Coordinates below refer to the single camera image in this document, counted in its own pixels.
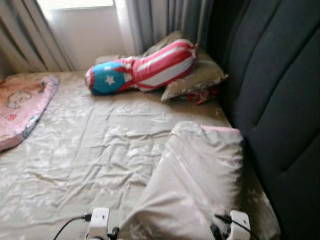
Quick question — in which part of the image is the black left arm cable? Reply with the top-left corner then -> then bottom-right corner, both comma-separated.
52,214 -> 93,240

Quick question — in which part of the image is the large beige floral pillow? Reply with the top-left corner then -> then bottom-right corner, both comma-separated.
117,120 -> 246,240

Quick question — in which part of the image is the grey pleated curtain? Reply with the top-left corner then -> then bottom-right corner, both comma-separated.
0,0 -> 76,78
115,0 -> 216,56

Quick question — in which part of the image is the red crumpled cloth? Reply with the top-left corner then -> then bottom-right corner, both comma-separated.
182,86 -> 221,106

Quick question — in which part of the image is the bright window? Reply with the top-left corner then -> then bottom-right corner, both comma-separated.
37,0 -> 117,11

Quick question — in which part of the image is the beige floral bed sheet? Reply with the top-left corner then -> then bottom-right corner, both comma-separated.
0,70 -> 281,240

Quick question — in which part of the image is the pink cartoon print blanket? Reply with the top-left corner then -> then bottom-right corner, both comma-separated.
0,74 -> 60,152

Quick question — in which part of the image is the stars and stripes bolster pillow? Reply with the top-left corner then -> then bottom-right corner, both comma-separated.
84,39 -> 198,96

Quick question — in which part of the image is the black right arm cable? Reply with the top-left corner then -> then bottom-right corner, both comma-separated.
215,214 -> 261,240

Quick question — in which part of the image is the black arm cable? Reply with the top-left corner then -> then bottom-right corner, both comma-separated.
215,214 -> 261,240
52,214 -> 93,240

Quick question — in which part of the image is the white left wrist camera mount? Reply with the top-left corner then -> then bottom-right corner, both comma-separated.
85,207 -> 111,240

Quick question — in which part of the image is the black padded headboard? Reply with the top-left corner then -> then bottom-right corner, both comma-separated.
207,0 -> 320,240

